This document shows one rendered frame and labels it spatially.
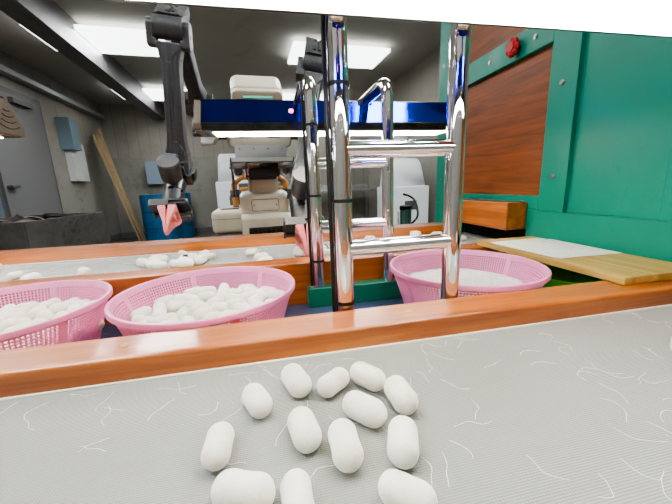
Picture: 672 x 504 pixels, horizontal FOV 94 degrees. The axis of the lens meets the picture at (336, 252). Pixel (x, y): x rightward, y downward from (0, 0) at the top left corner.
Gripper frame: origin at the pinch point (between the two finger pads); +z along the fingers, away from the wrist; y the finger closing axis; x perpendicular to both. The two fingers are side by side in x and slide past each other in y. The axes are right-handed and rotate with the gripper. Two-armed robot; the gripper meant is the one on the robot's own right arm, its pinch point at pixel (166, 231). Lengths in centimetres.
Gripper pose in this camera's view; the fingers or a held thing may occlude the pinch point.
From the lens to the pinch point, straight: 95.4
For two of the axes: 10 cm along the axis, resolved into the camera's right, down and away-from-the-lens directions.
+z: 1.7, 7.9, -5.9
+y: 9.8, -0.7, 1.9
